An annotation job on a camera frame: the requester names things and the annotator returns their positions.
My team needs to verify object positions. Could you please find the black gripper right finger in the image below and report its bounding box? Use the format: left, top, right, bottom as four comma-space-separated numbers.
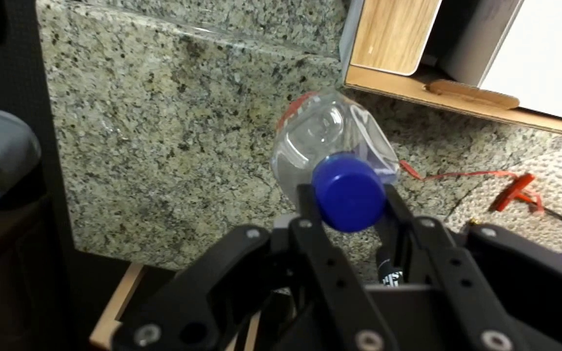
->
381, 185, 524, 351

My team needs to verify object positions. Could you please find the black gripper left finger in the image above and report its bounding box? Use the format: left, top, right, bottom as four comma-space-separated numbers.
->
291, 185, 387, 351

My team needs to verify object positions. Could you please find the blue-cap water bottle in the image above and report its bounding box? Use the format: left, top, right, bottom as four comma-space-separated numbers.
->
272, 90, 401, 232

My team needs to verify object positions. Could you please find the red handled tool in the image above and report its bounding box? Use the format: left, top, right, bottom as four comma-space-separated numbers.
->
399, 160, 562, 223

